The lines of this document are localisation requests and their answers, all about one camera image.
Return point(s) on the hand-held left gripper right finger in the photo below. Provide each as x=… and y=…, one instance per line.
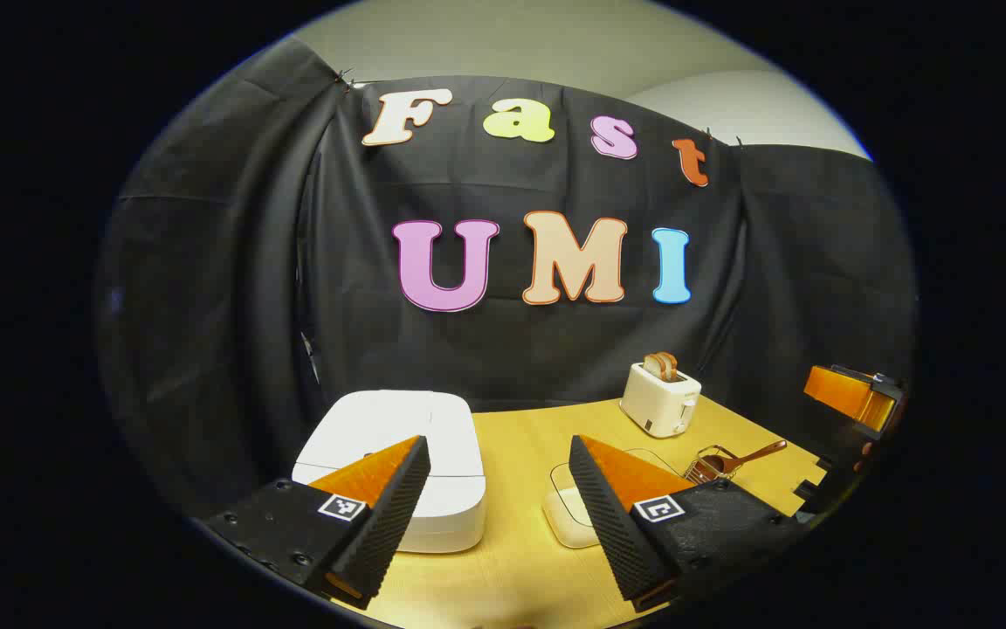
x=612, y=524

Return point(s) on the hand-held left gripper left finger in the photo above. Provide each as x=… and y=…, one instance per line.
x=394, y=515

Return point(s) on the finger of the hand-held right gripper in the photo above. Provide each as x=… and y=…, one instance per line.
x=848, y=393

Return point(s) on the brown wooden spoon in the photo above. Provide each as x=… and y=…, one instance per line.
x=756, y=454

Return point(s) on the white rice cooker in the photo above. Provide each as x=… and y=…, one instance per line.
x=381, y=419

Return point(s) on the clear rice container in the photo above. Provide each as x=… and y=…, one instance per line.
x=568, y=524

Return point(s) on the white toaster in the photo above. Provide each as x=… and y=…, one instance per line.
x=656, y=406

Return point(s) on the toasted bread slice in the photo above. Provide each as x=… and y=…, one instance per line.
x=651, y=367
x=671, y=364

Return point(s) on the black backdrop cloth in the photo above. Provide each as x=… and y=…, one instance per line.
x=250, y=262

